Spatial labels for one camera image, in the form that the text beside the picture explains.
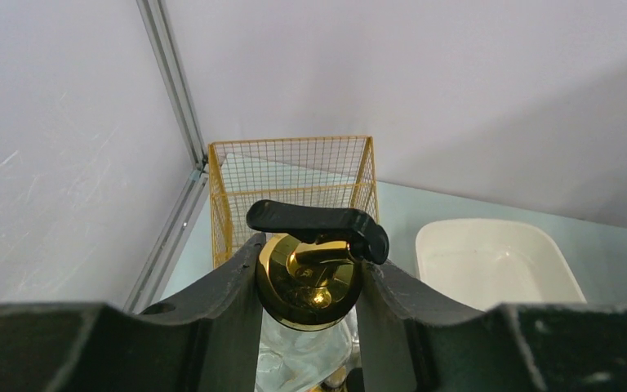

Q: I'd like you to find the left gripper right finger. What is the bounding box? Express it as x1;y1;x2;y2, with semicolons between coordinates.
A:
357;262;627;391

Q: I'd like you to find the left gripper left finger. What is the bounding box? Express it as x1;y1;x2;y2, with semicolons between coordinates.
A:
0;234;265;391

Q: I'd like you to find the clear glass oil bottle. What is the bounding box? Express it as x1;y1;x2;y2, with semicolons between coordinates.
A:
246;199;389;391

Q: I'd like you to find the white rectangular basin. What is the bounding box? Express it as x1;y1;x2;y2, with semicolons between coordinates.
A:
416;219;586;311

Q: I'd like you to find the aluminium frame post left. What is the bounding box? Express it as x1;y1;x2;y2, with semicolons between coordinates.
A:
124;1;207;313

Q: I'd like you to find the yellow wire basket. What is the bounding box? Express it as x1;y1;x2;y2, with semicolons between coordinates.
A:
207;136;379;267

